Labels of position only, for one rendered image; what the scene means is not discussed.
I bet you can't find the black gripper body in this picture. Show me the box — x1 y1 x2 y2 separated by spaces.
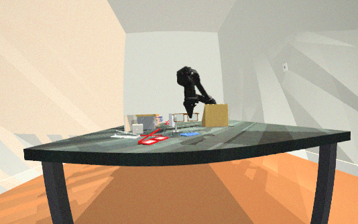
183 88 199 105

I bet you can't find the white block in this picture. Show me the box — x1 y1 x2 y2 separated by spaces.
133 124 143 134

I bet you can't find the long white flat bar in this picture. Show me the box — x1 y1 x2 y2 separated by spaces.
124 115 138 131

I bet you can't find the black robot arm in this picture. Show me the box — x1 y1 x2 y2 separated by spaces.
176 66 217 104

